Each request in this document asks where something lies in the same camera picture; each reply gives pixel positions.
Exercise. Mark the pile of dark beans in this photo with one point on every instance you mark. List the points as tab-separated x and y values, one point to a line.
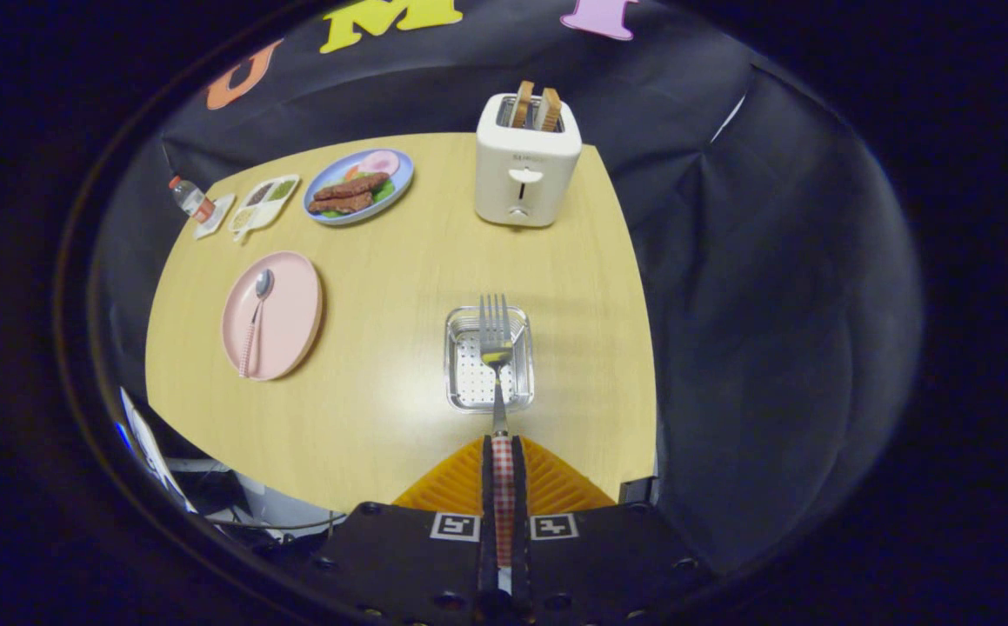
259	194

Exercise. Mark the blue oval plate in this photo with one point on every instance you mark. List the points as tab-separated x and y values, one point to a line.
406	172

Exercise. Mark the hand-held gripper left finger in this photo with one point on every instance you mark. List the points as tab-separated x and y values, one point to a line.
486	487

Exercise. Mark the white toaster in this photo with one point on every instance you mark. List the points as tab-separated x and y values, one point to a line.
521	152

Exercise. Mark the brown grilled meat strip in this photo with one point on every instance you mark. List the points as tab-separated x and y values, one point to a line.
351	186
340	203

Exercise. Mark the pile of green beans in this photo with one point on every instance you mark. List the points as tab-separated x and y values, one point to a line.
283	189

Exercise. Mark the black backdrop cloth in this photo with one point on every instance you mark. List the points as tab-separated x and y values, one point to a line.
773	304

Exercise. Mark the pink round plate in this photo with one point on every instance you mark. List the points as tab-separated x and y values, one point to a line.
290	313

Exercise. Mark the clear water bottle red cap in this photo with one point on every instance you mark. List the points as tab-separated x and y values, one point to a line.
192	200

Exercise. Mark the pink ham slice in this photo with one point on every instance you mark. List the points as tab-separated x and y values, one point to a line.
379	163

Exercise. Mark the brown toast slice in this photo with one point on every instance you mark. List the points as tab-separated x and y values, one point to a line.
550	109
522	104

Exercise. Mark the white square coaster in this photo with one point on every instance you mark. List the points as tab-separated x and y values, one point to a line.
212	228

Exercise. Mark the white divided tray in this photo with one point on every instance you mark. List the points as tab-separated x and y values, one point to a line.
260	217

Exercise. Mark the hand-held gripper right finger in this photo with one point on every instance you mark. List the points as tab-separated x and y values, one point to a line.
519	487

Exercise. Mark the pile of yellow soybeans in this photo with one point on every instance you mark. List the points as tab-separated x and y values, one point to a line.
243	218

